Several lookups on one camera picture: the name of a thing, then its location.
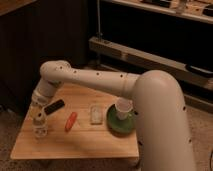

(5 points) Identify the clear plastic bottle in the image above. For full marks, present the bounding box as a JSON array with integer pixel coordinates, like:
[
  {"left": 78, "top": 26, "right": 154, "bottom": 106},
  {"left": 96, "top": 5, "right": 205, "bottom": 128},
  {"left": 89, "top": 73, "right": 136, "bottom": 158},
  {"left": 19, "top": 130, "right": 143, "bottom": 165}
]
[{"left": 33, "top": 113, "right": 47, "bottom": 138}]

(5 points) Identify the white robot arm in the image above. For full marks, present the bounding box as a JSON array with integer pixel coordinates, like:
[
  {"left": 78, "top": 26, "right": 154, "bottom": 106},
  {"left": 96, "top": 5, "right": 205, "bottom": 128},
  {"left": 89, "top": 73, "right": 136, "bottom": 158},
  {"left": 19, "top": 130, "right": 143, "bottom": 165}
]
[{"left": 32, "top": 60, "right": 196, "bottom": 171}]

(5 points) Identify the black rectangular bar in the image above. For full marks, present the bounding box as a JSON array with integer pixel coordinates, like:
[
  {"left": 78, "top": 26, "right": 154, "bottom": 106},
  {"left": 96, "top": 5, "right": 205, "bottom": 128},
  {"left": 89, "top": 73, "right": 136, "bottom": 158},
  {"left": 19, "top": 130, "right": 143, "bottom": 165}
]
[{"left": 44, "top": 99, "right": 65, "bottom": 115}]

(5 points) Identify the orange carrot toy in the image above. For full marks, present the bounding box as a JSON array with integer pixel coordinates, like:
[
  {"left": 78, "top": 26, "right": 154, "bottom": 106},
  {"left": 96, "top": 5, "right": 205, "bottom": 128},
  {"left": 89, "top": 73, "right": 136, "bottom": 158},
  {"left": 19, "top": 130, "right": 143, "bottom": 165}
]
[{"left": 65, "top": 112, "right": 78, "bottom": 132}]

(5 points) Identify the wooden low table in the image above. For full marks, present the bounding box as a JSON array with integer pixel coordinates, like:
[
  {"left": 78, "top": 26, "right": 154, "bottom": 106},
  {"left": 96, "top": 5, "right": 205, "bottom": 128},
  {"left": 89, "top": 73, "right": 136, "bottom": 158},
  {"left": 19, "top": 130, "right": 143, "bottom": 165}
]
[{"left": 10, "top": 84, "right": 138, "bottom": 160}]

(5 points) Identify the white plastic cup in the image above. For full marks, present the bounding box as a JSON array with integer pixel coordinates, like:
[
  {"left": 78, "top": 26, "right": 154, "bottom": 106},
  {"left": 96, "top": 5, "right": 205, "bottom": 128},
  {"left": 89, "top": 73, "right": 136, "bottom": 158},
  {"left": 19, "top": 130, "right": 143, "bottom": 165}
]
[{"left": 115, "top": 98, "right": 132, "bottom": 120}]

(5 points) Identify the green round plate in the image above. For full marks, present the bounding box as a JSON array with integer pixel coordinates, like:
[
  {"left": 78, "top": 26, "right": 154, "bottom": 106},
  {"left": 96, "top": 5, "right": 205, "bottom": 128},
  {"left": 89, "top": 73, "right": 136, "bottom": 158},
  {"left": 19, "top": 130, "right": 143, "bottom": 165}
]
[{"left": 106, "top": 105, "right": 134, "bottom": 134}]

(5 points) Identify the grey metal shelf beam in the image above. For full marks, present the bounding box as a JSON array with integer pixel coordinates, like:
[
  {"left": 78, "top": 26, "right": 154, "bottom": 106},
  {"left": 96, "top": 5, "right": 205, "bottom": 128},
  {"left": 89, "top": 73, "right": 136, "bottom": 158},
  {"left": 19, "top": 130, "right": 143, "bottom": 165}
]
[{"left": 88, "top": 36, "right": 213, "bottom": 80}]

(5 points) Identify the vertical metal rod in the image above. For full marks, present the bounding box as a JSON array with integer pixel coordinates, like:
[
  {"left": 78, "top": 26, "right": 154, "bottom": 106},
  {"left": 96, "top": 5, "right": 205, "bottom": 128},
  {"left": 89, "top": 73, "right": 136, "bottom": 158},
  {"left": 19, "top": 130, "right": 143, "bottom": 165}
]
[{"left": 96, "top": 0, "right": 102, "bottom": 41}]

